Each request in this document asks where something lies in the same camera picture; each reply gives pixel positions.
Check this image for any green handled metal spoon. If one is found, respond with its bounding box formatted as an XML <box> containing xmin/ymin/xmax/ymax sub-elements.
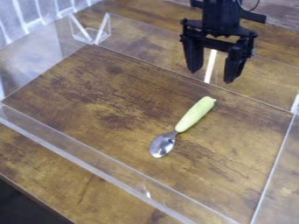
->
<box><xmin>150</xmin><ymin>96</ymin><xmax>217</xmax><ymax>158</ymax></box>

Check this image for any clear acrylic enclosure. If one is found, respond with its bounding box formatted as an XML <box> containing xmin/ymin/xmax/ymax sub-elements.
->
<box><xmin>0</xmin><ymin>3</ymin><xmax>299</xmax><ymax>224</ymax></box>

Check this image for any clear acrylic triangle bracket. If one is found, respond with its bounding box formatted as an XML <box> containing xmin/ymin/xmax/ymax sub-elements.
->
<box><xmin>70</xmin><ymin>12</ymin><xmax>111</xmax><ymax>46</ymax></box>

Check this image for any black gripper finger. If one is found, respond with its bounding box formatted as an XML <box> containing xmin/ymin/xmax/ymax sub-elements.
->
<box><xmin>223</xmin><ymin>45</ymin><xmax>249</xmax><ymax>84</ymax></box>
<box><xmin>182</xmin><ymin>36</ymin><xmax>205</xmax><ymax>74</ymax></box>

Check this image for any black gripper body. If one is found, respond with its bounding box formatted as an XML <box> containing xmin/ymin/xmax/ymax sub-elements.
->
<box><xmin>179</xmin><ymin>0</ymin><xmax>259</xmax><ymax>55</ymax></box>

